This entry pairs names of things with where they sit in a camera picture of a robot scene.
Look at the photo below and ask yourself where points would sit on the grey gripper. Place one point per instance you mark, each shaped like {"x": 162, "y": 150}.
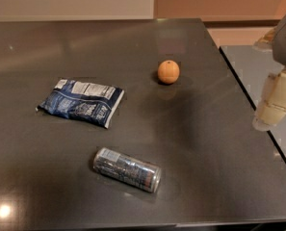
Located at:
{"x": 272, "y": 109}

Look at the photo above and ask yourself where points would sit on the silver redbull can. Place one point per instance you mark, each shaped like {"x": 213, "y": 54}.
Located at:
{"x": 142, "y": 175}

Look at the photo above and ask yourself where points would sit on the orange fruit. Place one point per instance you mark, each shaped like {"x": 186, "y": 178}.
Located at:
{"x": 168, "y": 72}

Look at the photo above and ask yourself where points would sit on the blue chip bag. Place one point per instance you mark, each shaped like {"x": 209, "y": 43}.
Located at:
{"x": 85, "y": 101}

